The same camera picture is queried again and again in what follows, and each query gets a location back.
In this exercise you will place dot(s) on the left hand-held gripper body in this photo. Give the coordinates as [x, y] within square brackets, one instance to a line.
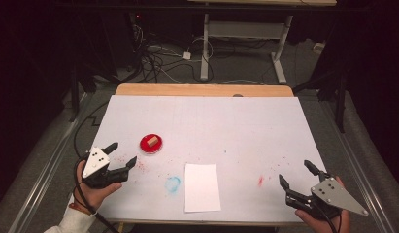
[95, 161]

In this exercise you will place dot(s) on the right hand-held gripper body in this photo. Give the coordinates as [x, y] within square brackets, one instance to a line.
[336, 195]

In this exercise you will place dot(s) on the red round dish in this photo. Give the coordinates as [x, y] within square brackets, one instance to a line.
[145, 147]

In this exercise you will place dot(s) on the small wooden block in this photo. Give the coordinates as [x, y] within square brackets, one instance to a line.
[152, 141]

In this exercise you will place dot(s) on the person's right hand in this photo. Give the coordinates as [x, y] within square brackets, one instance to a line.
[320, 223]

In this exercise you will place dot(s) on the person's left hand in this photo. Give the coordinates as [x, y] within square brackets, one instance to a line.
[96, 194]

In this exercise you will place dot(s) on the red and white wristband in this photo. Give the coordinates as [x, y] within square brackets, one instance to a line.
[79, 208]

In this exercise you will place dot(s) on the black metal stand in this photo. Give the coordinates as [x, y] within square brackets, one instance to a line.
[74, 97]
[341, 103]

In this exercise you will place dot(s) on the white paper sheet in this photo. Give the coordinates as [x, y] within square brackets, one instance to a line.
[202, 187]

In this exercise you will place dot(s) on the white table mat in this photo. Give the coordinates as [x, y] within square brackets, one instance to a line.
[219, 129]

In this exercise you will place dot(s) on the wooden table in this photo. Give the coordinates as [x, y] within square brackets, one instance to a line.
[203, 90]

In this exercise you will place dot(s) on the white power adapter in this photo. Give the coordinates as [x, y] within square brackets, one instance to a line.
[186, 55]

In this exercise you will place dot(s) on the small white box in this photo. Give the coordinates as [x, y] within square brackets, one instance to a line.
[318, 48]

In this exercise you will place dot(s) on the metal floor rail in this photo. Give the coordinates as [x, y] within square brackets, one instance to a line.
[359, 168]
[48, 168]

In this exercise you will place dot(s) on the white desk frame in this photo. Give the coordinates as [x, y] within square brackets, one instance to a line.
[205, 48]

